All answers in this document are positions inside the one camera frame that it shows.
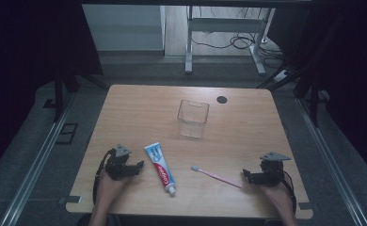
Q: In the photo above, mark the blue and red toothpaste tube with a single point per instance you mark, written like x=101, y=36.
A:
x=161, y=169

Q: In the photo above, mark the white power strip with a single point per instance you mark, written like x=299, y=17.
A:
x=282, y=76

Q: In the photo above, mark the black round table grommet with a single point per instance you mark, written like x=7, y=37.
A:
x=222, y=100

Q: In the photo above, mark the small black floor bracket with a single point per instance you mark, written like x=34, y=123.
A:
x=49, y=104

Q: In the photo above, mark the pink toothbrush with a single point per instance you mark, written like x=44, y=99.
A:
x=217, y=177

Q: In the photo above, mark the aluminium floor rail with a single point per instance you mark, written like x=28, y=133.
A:
x=37, y=166
x=332, y=163

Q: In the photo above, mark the person's left hand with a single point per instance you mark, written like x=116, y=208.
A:
x=108, y=190

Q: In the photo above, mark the black metal stand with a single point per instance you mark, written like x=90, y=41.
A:
x=313, y=100
x=58, y=94

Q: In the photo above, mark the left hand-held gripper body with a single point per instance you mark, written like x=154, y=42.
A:
x=118, y=164

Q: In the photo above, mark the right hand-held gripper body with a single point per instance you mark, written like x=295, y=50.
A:
x=272, y=171

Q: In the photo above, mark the clear plastic container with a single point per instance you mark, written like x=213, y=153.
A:
x=192, y=121

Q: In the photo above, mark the person's right hand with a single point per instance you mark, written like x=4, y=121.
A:
x=279, y=196

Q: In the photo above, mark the white metal desk frame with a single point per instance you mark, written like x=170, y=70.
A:
x=188, y=47

